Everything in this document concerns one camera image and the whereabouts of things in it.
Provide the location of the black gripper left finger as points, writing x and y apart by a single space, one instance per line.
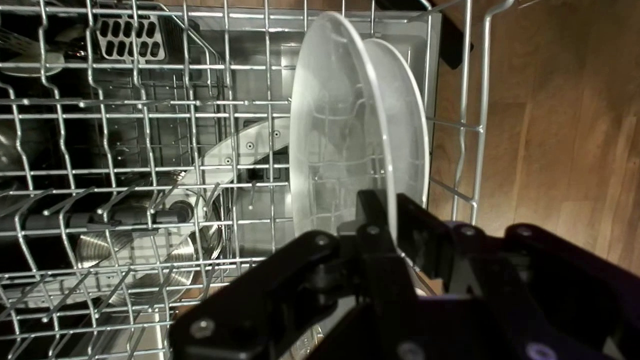
370 213

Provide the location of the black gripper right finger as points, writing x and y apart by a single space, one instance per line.
422 239

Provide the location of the white plate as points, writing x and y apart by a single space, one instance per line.
338 134
405 119

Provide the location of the white plate at rack edge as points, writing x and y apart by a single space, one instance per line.
405 119

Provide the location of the white wire dishwasher rack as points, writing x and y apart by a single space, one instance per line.
108 102

